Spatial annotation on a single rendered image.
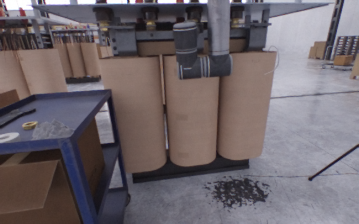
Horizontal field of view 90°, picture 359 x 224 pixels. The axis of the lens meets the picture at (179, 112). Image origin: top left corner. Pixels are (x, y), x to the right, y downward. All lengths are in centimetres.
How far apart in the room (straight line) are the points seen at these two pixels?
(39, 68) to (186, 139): 249
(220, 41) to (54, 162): 80
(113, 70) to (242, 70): 88
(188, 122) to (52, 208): 92
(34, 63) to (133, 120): 222
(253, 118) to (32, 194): 136
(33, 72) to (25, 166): 265
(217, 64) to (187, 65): 14
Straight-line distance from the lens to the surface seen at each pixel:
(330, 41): 1404
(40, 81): 331
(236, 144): 158
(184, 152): 147
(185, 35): 87
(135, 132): 136
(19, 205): 68
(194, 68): 91
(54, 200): 81
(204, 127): 140
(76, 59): 705
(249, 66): 140
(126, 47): 126
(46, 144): 65
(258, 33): 145
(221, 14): 90
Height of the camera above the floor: 115
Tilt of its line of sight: 21 degrees down
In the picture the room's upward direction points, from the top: 2 degrees counter-clockwise
